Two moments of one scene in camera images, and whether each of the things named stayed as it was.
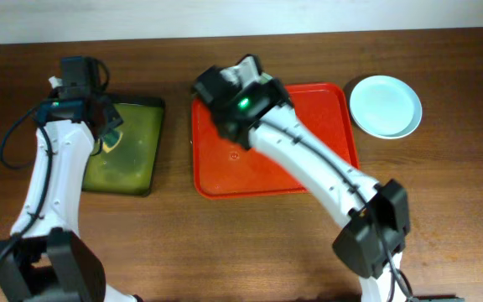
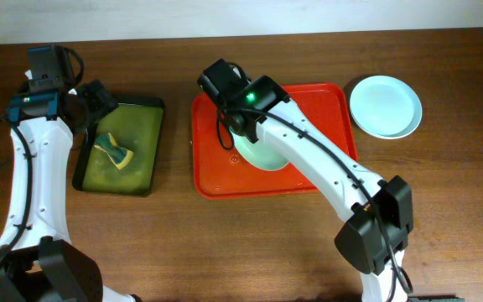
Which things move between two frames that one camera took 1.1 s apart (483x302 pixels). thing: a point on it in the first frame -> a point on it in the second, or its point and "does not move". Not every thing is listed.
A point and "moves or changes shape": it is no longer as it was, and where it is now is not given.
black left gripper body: x=110 y=122 -> x=97 y=99
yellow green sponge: x=111 y=139 moves or changes shape
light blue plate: x=385 y=106 does not move
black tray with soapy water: x=129 y=169 does not move
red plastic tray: x=224 y=168 does not move
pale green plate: x=265 y=78 moves or changes shape
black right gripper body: x=269 y=93 does not move
